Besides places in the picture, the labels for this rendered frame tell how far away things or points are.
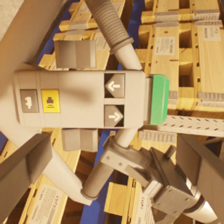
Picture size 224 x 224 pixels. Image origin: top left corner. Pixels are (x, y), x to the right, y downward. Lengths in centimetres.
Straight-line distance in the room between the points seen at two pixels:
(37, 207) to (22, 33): 97
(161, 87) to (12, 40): 24
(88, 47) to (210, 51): 125
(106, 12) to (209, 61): 116
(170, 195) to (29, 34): 33
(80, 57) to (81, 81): 4
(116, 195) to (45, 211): 41
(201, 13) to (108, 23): 158
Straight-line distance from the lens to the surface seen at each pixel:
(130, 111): 25
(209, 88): 122
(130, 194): 95
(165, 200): 30
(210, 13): 182
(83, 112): 26
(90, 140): 28
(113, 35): 26
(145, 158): 34
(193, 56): 138
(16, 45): 30
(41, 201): 111
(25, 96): 28
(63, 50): 26
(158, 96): 26
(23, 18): 30
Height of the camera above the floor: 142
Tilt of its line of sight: 16 degrees down
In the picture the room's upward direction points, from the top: 95 degrees clockwise
